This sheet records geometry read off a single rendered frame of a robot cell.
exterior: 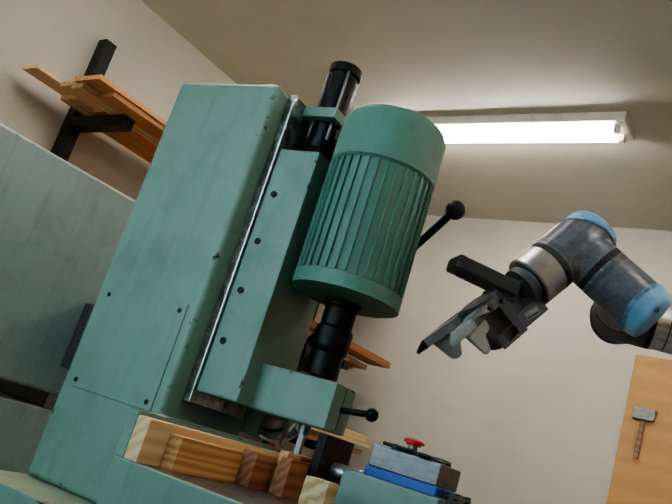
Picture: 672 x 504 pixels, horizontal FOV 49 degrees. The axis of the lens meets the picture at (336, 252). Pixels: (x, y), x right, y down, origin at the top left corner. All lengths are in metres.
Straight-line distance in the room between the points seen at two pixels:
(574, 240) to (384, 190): 0.33
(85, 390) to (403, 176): 0.61
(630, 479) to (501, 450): 0.72
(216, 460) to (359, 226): 0.40
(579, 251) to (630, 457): 3.07
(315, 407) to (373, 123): 0.44
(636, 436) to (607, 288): 3.06
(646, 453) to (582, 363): 0.59
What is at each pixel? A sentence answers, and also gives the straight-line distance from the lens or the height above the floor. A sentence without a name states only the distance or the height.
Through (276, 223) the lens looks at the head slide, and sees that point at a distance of 1.18.
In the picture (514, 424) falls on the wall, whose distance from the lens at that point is 4.48.
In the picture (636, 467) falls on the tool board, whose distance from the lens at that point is 4.25.
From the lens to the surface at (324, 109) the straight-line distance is 1.28.
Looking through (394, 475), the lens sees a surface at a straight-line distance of 0.97.
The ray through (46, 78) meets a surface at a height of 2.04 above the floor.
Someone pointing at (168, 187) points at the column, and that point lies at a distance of 1.29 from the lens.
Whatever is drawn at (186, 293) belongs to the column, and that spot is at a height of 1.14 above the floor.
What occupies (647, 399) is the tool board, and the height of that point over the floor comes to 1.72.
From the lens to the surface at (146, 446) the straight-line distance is 0.88.
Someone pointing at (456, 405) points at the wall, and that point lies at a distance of 4.64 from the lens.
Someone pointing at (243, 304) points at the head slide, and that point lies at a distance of 1.16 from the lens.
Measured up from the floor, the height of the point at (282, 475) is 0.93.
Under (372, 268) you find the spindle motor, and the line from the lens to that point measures 1.09.
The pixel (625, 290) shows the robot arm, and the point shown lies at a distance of 1.24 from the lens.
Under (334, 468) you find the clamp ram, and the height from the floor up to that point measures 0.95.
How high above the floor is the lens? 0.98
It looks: 15 degrees up
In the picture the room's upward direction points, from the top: 17 degrees clockwise
